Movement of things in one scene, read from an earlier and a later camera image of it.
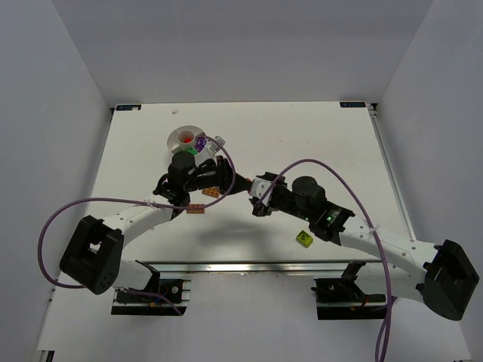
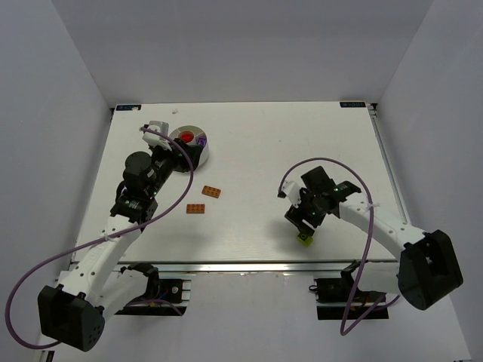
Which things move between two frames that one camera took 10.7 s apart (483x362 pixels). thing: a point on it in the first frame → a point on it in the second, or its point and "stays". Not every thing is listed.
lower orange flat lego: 199,210 stays
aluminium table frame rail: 250,266 stays
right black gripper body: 266,194 → 298,221
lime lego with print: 304,239 stays
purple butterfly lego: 200,142 stays
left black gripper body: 228,174 → 189,153
